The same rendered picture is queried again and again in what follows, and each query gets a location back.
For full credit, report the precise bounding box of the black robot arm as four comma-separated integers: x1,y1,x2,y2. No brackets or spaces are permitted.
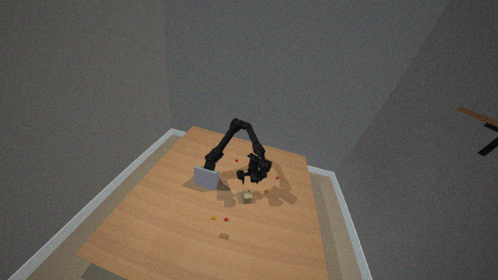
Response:
203,118,272,183

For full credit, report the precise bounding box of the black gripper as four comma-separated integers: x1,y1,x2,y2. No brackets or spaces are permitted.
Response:
237,163,268,185

